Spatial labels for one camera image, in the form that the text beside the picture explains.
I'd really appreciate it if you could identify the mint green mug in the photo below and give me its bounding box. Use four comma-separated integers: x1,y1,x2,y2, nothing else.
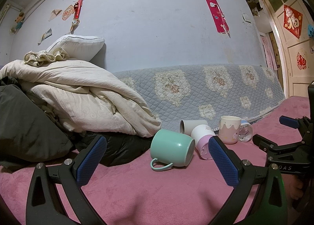
150,129,195,171

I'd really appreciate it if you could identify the clear glass cup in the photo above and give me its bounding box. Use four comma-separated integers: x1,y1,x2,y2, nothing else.
238,120,254,142

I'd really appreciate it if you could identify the white and pink cup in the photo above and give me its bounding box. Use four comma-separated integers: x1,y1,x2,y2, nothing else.
191,124,215,160

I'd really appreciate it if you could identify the white paper cup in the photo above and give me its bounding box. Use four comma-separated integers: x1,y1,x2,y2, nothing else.
179,120,208,136

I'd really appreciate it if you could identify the red papercut door sticker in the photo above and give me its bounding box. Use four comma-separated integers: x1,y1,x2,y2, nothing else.
297,51,307,70

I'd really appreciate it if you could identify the pink white drip mug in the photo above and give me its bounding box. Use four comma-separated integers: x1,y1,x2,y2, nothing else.
218,116,241,144

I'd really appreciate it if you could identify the black jacket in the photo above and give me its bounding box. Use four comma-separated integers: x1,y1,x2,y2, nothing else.
1,76,153,171

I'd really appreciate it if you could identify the cream panelled door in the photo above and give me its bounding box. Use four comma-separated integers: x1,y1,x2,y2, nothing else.
264,0,313,98

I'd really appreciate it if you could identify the red fu door decoration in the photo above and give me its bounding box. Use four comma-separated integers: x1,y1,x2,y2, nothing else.
283,4,303,39

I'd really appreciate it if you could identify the cream folded quilt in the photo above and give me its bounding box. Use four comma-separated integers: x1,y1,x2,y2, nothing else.
1,59,161,137

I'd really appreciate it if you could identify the blue quilted floral cover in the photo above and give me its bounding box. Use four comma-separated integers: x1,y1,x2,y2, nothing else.
115,64,286,132

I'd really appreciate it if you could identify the pink red height chart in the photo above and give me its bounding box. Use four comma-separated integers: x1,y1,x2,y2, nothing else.
205,0,230,36

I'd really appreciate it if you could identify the crumpled cream cloth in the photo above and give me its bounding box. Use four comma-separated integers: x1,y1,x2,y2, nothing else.
23,48,70,67

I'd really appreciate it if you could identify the white pillow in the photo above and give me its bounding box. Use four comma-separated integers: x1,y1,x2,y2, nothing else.
47,34,105,61

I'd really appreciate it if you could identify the red hanging knot ornament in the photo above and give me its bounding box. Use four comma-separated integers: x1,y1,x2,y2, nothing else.
70,0,83,33

